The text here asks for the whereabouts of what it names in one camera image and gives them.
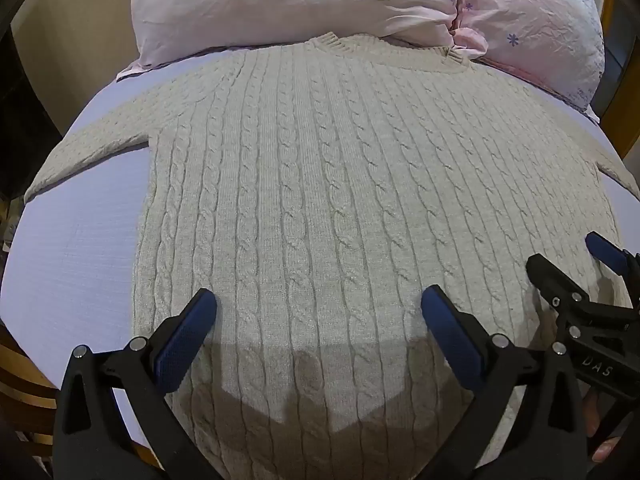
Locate wooden bed frame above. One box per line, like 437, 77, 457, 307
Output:
0, 322, 166, 472

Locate beige cable knit sweater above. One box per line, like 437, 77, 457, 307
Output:
22, 31, 640, 480

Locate white floral pillow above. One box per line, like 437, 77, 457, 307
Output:
131, 0, 489, 69

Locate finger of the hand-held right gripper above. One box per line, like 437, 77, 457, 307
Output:
526, 253, 590, 312
585, 232, 640, 282

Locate lavender bed sheet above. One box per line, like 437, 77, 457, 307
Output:
0, 45, 640, 461

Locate pink floral pillow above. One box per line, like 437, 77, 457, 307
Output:
452, 0, 607, 112

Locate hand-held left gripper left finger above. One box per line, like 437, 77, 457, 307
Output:
52, 288, 217, 480

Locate person's right hand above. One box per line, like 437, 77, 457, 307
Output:
585, 391, 628, 462

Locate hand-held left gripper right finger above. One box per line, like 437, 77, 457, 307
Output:
421, 285, 598, 480

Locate wooden headboard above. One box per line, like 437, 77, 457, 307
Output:
597, 0, 640, 161

